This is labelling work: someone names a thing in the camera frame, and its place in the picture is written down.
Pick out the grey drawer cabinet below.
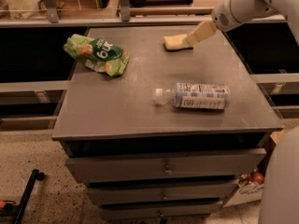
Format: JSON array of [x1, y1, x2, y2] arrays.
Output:
[[52, 26, 282, 220]]

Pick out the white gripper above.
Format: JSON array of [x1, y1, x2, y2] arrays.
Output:
[[183, 0, 237, 48]]

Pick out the cardboard box on floor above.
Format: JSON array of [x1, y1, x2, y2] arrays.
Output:
[[223, 130, 285, 208]]

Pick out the clear plastic water bottle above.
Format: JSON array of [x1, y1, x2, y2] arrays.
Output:
[[153, 82, 231, 110]]

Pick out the black stand leg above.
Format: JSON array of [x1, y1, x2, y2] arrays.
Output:
[[11, 169, 45, 224]]

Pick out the metal shelf rail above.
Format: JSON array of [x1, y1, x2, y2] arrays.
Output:
[[1, 0, 282, 27]]

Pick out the red item in box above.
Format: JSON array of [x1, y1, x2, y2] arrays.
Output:
[[249, 171, 264, 185]]

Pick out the green rice chip bag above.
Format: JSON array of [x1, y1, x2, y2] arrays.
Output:
[[64, 34, 131, 77]]

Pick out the yellow sponge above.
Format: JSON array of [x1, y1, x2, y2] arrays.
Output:
[[164, 34, 192, 51]]

